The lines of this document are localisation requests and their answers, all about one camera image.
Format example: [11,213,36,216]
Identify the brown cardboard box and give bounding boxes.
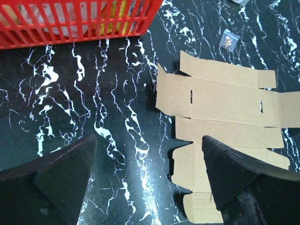
[156,52,300,224]

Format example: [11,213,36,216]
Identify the red plastic shopping basket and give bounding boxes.
[0,0,162,50]

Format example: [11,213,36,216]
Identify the small clear packet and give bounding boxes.
[219,29,240,52]

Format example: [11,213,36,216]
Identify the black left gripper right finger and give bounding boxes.
[202,135,300,225]

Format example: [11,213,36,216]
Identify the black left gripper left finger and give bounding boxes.
[0,135,98,225]

